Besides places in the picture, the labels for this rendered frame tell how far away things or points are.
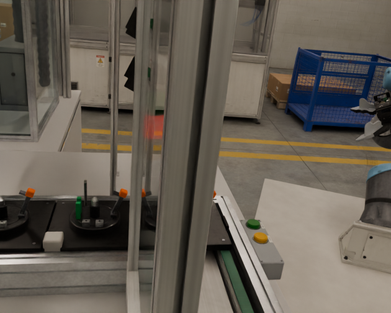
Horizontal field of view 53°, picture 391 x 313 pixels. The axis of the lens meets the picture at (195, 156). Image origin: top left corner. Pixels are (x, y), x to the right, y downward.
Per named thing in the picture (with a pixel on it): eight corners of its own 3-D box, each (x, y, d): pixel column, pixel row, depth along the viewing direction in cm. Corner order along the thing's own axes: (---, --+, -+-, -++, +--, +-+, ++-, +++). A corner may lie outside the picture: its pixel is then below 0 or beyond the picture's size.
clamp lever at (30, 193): (26, 212, 108) (36, 189, 106) (25, 215, 106) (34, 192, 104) (13, 207, 107) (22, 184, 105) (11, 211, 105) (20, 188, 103)
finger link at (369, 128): (351, 130, 125) (373, 112, 125) (356, 142, 128) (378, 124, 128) (358, 134, 122) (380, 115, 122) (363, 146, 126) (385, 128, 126)
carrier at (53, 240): (136, 205, 126) (137, 170, 121) (138, 252, 104) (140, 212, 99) (57, 205, 121) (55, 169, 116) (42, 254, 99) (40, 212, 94)
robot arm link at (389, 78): (363, 127, 173) (388, 56, 130) (390, 129, 170) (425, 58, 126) (360, 150, 169) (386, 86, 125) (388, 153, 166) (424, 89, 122)
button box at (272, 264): (257, 235, 126) (260, 218, 123) (280, 280, 107) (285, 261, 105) (236, 235, 125) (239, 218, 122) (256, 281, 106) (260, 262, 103)
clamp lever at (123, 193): (116, 211, 113) (128, 190, 110) (116, 215, 111) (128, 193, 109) (105, 207, 112) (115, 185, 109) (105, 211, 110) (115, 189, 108)
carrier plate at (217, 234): (213, 205, 130) (214, 200, 130) (231, 250, 109) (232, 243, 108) (140, 205, 126) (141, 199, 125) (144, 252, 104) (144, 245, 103)
